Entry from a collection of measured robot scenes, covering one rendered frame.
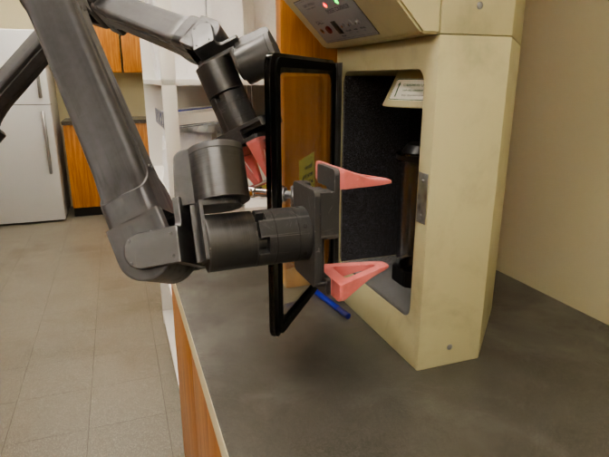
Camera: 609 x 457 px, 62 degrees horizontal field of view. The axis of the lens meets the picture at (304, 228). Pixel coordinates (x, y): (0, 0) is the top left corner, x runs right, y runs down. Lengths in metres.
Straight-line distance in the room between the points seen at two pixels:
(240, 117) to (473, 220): 0.37
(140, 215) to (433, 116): 0.39
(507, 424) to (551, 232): 0.53
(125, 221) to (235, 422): 0.31
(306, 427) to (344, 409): 0.06
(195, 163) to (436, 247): 0.37
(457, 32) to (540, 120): 0.50
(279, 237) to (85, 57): 0.28
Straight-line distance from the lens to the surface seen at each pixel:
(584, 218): 1.10
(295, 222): 0.51
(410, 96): 0.79
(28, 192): 5.62
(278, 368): 0.79
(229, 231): 0.49
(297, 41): 1.00
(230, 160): 0.51
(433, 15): 0.69
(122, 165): 0.55
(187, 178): 0.52
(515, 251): 1.24
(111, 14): 1.09
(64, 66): 0.62
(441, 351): 0.81
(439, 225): 0.73
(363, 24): 0.77
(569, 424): 0.76
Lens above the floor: 1.35
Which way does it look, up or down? 16 degrees down
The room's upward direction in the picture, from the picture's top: straight up
